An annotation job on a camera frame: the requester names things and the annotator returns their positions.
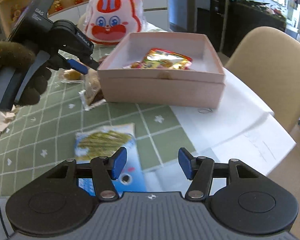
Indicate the clear bag brown bread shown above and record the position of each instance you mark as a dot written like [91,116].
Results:
[91,96]

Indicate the small gold wrapped candy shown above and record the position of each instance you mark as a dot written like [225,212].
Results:
[70,76]

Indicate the dark gloved left hand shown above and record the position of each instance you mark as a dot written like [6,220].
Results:
[20,58]

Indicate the white paper sheet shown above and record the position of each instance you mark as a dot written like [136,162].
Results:
[242,127]

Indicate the blue seaweed snack packet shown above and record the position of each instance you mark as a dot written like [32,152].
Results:
[104,141]

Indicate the pink cardboard box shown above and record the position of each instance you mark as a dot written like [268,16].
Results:
[200,86]

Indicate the green grid tablecloth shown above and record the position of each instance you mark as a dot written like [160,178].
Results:
[43,135]

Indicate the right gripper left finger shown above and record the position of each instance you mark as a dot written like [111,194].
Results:
[104,171]

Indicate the beige chair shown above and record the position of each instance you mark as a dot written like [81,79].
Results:
[267,60]

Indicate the white scalloped paper bag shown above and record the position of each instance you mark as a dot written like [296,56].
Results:
[7,117]

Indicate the black cabinet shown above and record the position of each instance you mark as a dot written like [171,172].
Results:
[227,22]

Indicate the rabbit face snack bag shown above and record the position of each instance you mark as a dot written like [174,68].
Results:
[107,22]

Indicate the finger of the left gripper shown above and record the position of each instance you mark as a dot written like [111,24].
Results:
[77,66]
[90,62]

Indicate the red yellow snack bag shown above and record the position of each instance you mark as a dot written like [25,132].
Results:
[158,58]

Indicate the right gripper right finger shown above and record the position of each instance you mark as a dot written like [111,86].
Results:
[199,170]

